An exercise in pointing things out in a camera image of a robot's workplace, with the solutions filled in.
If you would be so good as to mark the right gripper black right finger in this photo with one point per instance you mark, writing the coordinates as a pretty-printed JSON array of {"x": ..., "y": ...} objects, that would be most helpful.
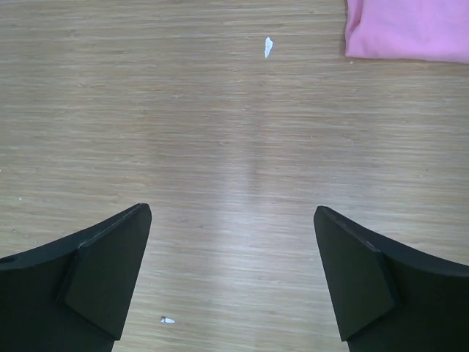
[{"x": 387, "y": 296}]

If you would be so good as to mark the pink folded t shirt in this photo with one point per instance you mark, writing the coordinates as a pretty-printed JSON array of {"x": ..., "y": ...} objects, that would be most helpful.
[{"x": 422, "y": 30}]

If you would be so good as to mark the white paper scrap near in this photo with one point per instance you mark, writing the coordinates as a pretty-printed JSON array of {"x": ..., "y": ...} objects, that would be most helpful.
[{"x": 167, "y": 320}]

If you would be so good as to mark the white paper scrap far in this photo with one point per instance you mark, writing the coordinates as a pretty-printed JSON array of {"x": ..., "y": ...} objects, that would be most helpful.
[{"x": 268, "y": 46}]

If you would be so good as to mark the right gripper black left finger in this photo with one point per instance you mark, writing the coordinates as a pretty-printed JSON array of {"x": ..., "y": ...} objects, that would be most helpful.
[{"x": 74, "y": 293}]

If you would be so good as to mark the white paper scrap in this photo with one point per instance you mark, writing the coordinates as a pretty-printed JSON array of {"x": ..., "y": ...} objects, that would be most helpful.
[
  {"x": 167, "y": 320},
  {"x": 268, "y": 46}
]

